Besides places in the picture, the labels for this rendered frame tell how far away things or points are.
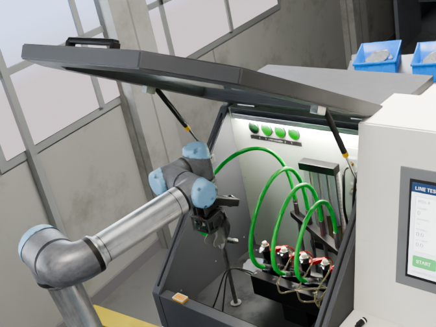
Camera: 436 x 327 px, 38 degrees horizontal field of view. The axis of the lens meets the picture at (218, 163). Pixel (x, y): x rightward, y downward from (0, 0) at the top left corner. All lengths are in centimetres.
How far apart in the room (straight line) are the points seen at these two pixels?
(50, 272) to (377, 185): 92
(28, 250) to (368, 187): 95
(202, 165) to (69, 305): 52
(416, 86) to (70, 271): 126
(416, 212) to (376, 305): 34
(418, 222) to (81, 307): 94
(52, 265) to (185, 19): 302
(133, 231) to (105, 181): 233
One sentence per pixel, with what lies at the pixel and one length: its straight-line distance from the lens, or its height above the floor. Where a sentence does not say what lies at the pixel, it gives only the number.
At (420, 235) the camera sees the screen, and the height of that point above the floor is 126.
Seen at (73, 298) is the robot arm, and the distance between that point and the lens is 173.
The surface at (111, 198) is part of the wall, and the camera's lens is 396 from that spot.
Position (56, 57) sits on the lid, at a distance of 158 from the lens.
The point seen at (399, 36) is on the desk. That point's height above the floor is 17.
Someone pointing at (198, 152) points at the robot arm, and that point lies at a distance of 178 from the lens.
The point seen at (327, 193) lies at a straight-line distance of 224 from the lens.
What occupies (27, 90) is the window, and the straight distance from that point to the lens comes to 345.
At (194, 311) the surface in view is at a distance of 220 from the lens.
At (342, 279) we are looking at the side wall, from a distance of 194.
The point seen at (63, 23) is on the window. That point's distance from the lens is 361.
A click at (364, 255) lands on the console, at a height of 116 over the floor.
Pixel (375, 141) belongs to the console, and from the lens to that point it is 182.
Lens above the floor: 230
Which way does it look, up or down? 26 degrees down
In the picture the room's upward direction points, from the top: 12 degrees counter-clockwise
